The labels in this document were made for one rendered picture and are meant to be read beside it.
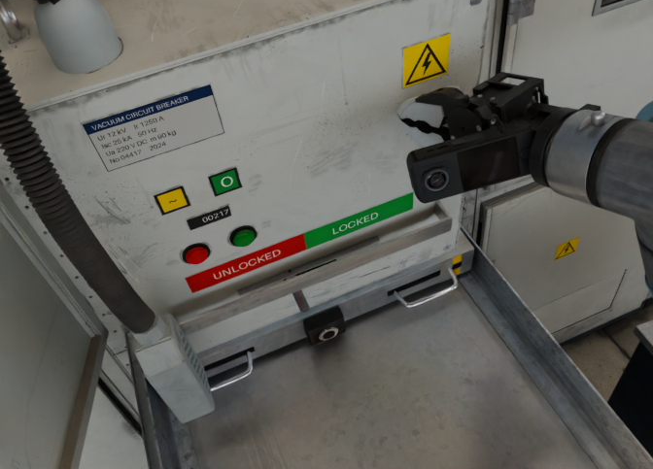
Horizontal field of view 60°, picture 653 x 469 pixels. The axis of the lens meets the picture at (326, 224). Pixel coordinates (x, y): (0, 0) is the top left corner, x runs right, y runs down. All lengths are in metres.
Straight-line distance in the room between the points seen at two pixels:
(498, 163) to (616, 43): 0.59
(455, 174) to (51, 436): 0.67
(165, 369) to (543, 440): 0.51
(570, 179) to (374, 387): 0.50
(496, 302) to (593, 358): 0.99
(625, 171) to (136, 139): 0.42
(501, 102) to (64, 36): 0.39
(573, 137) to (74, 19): 0.42
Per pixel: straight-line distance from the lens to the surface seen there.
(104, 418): 1.21
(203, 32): 0.58
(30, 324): 0.89
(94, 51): 0.56
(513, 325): 0.95
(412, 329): 0.94
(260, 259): 0.75
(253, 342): 0.88
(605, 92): 1.15
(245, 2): 0.61
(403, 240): 0.78
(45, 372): 0.92
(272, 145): 0.62
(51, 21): 0.56
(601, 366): 1.93
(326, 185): 0.70
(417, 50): 0.63
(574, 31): 1.01
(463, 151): 0.51
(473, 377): 0.90
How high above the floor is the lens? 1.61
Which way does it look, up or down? 46 degrees down
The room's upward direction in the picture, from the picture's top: 10 degrees counter-clockwise
